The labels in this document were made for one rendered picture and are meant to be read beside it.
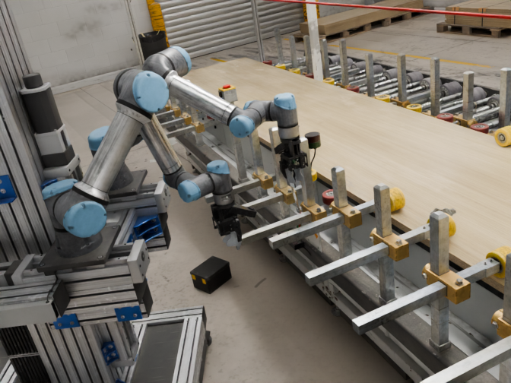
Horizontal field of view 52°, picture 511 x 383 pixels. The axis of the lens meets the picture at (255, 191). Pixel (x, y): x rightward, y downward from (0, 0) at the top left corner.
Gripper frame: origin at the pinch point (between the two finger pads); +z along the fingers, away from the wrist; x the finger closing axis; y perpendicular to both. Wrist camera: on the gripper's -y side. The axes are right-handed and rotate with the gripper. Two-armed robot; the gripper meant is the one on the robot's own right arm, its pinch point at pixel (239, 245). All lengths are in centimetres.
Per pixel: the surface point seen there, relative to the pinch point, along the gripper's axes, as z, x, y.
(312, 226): -13.4, 26.2, -18.8
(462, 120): -4, -33, -140
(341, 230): -5.0, 22.2, -32.0
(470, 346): 21, 70, -47
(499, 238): -7, 61, -66
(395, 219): -7, 31, -49
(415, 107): -8, -57, -131
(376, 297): 13, 42, -32
